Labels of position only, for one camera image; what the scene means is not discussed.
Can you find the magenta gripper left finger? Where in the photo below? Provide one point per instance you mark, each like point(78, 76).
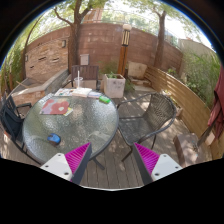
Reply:
point(70, 166)

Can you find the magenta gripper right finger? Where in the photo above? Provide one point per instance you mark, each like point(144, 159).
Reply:
point(153, 166)

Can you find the blue computer mouse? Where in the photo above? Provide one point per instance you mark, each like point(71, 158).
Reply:
point(54, 139)

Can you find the brown stone block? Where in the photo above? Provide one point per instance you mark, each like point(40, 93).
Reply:
point(187, 150)

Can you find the round glass patio table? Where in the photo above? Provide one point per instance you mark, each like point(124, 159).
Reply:
point(89, 120)

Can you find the black wicker patio chair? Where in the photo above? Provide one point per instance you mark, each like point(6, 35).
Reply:
point(145, 117)

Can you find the green rectangular case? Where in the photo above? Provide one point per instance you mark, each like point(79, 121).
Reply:
point(104, 99)

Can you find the purple notebook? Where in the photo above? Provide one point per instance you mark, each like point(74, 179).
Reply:
point(93, 94)

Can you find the beige closed book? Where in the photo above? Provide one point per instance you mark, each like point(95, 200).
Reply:
point(81, 92)

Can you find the open magazine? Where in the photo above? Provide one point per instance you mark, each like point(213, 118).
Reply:
point(64, 92)

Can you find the black chair on left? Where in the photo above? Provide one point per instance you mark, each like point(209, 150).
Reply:
point(12, 121)

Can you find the folded red patio umbrella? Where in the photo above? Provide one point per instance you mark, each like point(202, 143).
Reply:
point(216, 119)

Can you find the clear plastic cup with straw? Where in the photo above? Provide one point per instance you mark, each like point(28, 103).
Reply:
point(78, 80)

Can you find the white square planter box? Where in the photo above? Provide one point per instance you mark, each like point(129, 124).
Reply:
point(114, 85)

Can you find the tree trunk right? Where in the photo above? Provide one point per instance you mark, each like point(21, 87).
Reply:
point(160, 40)

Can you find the tree trunk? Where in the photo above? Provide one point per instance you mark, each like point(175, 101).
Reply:
point(80, 8)
point(160, 40)

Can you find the grey utility box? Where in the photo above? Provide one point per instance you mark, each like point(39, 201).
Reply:
point(84, 59)

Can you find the tree trunk left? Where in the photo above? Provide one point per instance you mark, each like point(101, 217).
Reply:
point(80, 8)

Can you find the wooden lamp post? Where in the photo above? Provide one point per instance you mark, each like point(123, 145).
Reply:
point(124, 48)

